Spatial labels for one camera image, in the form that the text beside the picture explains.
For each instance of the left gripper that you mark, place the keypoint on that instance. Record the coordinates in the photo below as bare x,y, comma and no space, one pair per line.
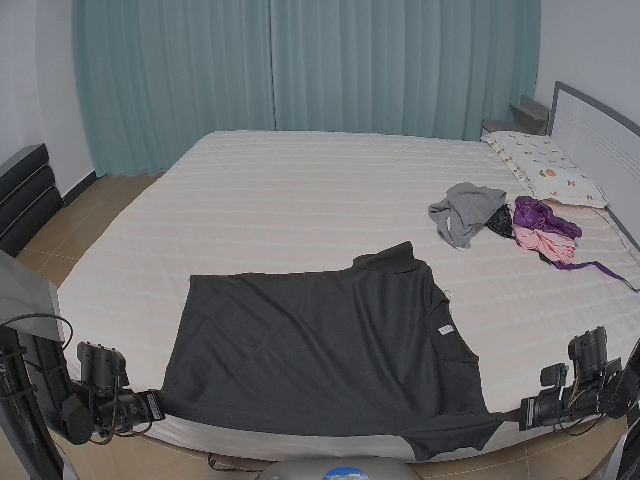
145,408

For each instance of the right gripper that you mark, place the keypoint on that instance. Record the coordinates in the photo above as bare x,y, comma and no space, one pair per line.
545,410

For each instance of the black T-shirt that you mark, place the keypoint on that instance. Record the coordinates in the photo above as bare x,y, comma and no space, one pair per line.
320,348

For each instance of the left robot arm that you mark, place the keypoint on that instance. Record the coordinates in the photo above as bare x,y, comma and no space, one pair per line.
25,288

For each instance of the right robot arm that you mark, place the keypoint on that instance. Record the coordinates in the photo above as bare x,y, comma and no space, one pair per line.
590,350

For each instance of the bed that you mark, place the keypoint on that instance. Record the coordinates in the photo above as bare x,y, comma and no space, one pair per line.
300,193

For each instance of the pink garment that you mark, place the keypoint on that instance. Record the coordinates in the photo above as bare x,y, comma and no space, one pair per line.
542,243

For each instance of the black shiny garment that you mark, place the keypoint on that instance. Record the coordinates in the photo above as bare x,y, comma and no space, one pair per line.
501,223

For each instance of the purple satin garment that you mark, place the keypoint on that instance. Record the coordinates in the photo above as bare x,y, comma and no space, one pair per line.
535,215

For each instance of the grey garment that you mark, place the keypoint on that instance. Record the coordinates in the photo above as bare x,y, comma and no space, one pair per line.
470,208

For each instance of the white printed pillow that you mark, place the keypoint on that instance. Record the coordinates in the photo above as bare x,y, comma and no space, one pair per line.
545,165

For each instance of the black chest of drawers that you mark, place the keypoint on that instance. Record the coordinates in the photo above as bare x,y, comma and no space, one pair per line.
25,193

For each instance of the grey bedside table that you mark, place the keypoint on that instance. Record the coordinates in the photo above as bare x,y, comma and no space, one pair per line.
497,125

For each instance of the blue-green curtain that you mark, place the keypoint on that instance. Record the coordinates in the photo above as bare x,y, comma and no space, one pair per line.
175,68
405,53

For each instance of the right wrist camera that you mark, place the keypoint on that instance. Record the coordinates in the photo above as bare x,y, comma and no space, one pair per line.
552,375

